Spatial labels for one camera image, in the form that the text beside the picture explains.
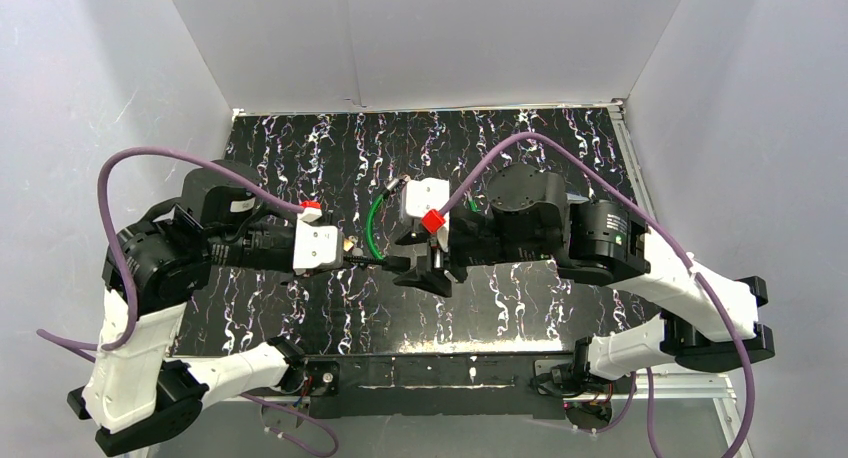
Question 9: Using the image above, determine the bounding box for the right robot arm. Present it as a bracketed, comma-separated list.
[395, 164, 776, 393]

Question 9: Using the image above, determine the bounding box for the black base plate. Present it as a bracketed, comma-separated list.
[241, 352, 617, 422]

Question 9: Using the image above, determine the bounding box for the green cable lock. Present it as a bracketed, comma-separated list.
[365, 175, 410, 260]

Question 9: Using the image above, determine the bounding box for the clear plastic parts box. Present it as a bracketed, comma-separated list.
[566, 192, 591, 208]

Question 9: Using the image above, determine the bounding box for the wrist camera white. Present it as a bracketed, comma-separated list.
[400, 177, 450, 252]
[292, 200, 344, 276]

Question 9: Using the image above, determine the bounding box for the small brass padlock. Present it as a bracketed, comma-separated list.
[343, 237, 363, 256]

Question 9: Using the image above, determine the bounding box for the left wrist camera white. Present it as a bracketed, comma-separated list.
[292, 200, 344, 276]

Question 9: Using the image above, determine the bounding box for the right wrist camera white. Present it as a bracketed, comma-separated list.
[400, 177, 450, 252]

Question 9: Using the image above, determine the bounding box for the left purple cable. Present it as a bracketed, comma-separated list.
[35, 146, 340, 458]

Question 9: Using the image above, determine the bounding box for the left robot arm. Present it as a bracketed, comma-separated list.
[68, 160, 344, 457]

